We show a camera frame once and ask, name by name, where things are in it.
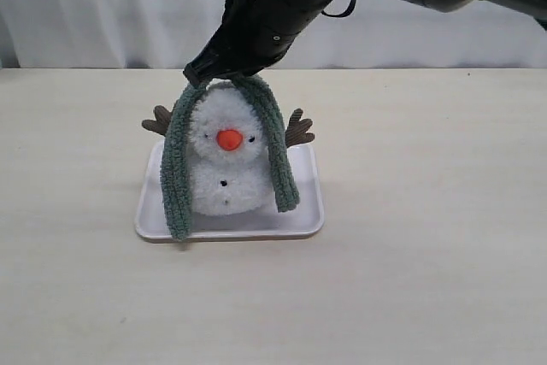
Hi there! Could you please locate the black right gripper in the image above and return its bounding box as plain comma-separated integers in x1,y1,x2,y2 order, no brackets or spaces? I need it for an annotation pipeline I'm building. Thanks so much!
183,0,355,85

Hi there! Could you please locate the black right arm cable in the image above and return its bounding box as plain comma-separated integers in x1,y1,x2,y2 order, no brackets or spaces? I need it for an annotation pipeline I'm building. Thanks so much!
322,0,358,18

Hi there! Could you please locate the green knitted scarf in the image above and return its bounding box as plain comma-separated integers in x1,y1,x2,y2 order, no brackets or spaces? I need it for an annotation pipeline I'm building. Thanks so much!
158,74,301,242

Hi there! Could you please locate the white plush snowman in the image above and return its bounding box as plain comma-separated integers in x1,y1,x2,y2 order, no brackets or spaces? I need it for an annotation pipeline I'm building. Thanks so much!
142,80,315,216

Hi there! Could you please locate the white rectangular tray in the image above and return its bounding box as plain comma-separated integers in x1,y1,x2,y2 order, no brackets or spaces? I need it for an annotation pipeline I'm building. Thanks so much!
134,141,325,243

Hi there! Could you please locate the white backdrop curtain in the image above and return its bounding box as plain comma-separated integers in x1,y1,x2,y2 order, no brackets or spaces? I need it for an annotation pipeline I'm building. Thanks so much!
1,0,546,69

